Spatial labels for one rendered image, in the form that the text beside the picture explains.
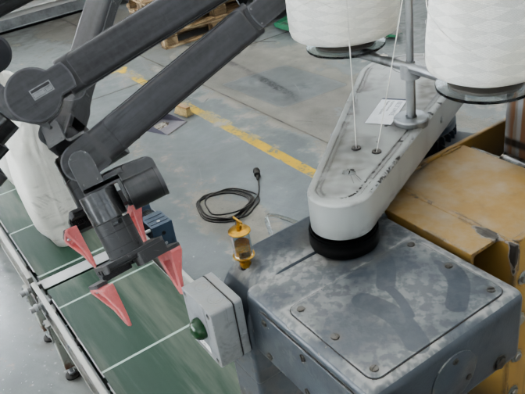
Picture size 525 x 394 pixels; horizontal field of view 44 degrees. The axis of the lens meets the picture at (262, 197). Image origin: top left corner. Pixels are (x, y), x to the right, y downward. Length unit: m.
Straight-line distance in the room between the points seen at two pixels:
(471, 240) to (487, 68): 0.22
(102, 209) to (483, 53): 0.57
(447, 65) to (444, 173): 0.26
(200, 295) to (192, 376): 1.26
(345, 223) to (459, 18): 0.26
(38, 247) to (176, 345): 0.96
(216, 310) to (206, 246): 2.48
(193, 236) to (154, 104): 2.40
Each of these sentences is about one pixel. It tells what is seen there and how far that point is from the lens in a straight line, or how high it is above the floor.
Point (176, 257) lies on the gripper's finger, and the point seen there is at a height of 1.26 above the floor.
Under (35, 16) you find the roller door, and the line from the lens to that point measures 8.43.
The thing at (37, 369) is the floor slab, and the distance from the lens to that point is 2.89.
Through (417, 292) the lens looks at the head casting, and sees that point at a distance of 0.76.
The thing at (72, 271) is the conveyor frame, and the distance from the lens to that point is 2.68.
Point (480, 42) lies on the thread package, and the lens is 0.75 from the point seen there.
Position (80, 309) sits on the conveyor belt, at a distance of 2.46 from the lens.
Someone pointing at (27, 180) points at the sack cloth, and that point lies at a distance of 2.72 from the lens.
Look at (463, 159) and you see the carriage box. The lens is 1.03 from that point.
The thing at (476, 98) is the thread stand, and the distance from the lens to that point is 0.80.
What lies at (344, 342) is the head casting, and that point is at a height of 1.34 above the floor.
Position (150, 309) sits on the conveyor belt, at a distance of 2.35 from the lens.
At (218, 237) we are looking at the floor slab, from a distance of 3.31.
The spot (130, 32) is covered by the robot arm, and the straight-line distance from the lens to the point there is 1.00.
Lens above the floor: 1.83
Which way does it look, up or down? 31 degrees down
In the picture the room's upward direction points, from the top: 9 degrees counter-clockwise
